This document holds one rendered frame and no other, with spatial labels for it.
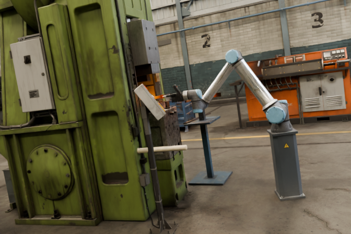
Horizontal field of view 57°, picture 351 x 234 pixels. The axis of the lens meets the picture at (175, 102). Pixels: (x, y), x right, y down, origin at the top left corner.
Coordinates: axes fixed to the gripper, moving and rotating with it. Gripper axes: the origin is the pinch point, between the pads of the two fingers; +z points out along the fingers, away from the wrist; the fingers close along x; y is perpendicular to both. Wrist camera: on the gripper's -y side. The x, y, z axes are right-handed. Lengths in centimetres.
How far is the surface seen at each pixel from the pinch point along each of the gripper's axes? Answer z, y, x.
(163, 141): 0.2, 41.2, -15.9
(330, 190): -139, 103, 19
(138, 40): 10, -54, -18
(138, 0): 19, -96, 15
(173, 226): -14, 104, -54
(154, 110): -19, 5, -71
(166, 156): 0, 55, -16
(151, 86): 21.5, -9.1, 22.7
